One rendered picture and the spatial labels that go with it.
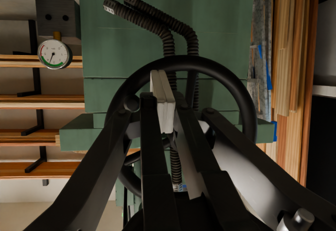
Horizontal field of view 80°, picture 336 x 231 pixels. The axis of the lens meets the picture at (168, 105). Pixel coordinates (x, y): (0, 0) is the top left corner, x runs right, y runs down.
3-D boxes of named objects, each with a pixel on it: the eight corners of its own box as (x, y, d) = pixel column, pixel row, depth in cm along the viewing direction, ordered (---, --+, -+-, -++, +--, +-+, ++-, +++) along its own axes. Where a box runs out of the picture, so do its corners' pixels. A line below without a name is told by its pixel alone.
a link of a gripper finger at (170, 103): (166, 101, 15) (176, 101, 15) (157, 69, 21) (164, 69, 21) (163, 134, 16) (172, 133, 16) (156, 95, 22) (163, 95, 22)
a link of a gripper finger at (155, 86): (163, 134, 16) (154, 134, 16) (156, 95, 22) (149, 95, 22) (166, 101, 15) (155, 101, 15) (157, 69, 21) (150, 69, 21)
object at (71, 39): (73, -2, 44) (75, 37, 45) (87, 15, 56) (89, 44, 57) (31, -4, 43) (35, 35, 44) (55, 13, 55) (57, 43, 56)
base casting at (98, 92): (249, 79, 56) (247, 111, 58) (194, 76, 113) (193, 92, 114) (80, 77, 50) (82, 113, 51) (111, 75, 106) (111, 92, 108)
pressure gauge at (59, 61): (67, 29, 42) (69, 69, 43) (73, 33, 46) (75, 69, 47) (34, 28, 41) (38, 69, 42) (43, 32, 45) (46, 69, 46)
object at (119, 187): (133, 174, 91) (133, 205, 93) (133, 166, 100) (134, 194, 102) (114, 176, 90) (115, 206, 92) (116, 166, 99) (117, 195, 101)
